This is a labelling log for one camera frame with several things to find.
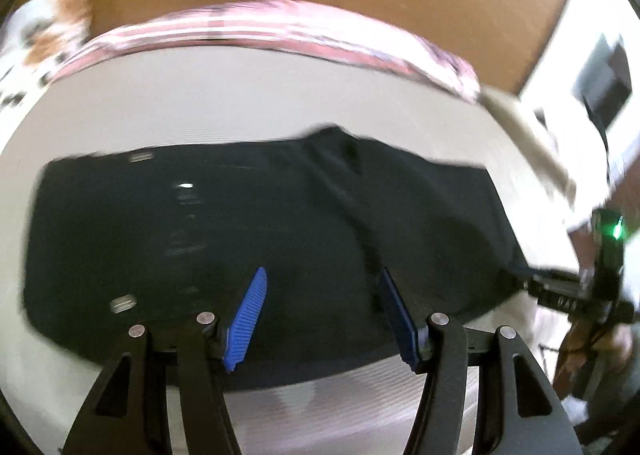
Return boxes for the beige blanket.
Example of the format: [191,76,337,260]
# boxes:
[479,85,583,231]

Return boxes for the black pants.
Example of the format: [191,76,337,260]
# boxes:
[22,124,532,392]

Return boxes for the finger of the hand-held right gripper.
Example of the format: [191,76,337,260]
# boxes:
[499,262,542,293]

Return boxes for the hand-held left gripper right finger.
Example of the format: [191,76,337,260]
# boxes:
[377,267,583,455]

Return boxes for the pink striped pillow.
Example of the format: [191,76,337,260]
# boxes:
[300,10,483,103]
[50,0,321,83]

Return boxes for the dark wall-mounted box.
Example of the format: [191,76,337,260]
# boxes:
[574,34,633,132]

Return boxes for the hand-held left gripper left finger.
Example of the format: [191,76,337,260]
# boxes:
[62,266,268,455]

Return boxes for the white floral pillow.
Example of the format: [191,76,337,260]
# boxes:
[0,0,107,111]

